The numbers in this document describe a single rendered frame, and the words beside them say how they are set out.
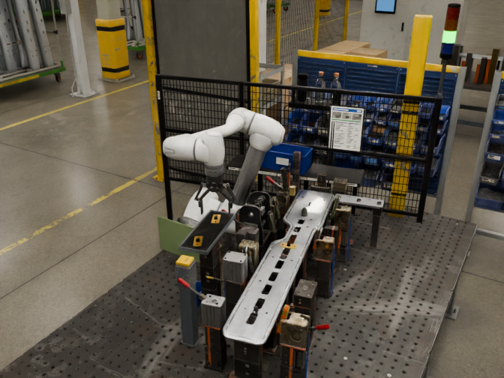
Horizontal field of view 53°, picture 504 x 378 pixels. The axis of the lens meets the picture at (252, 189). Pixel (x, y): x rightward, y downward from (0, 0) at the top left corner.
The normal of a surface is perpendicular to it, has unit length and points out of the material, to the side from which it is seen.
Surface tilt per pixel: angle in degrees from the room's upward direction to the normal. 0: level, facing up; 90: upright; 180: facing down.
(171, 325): 0
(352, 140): 90
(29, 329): 0
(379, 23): 90
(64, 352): 0
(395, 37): 90
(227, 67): 91
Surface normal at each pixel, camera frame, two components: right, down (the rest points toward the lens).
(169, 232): -0.52, 0.38
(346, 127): -0.32, 0.42
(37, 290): 0.00, -0.90
